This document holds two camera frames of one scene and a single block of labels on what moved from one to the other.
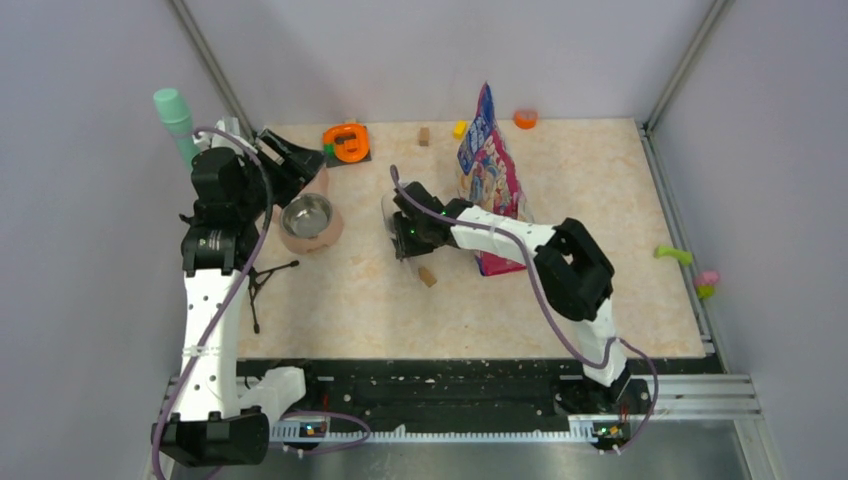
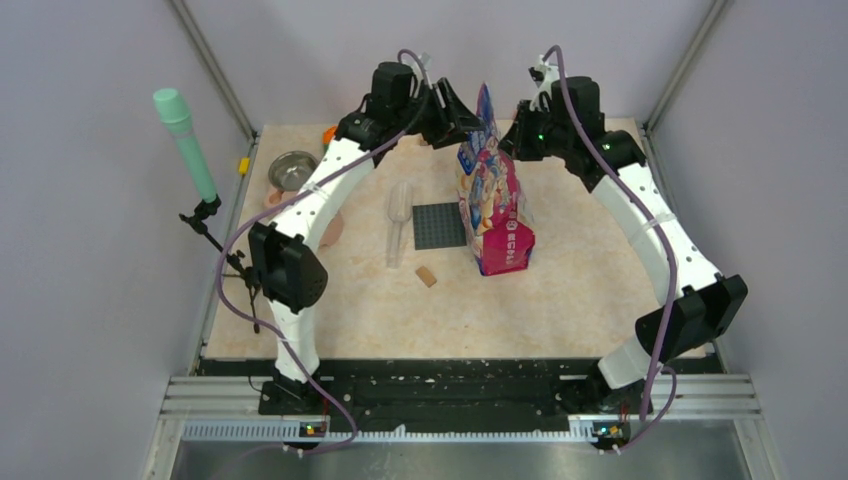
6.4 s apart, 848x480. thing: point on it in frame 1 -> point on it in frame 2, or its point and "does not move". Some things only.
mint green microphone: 177,117 does not move
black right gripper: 405,247 -> 515,141
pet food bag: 488,177 does not move
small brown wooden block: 426,276 does not move
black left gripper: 300,164 -> 451,120
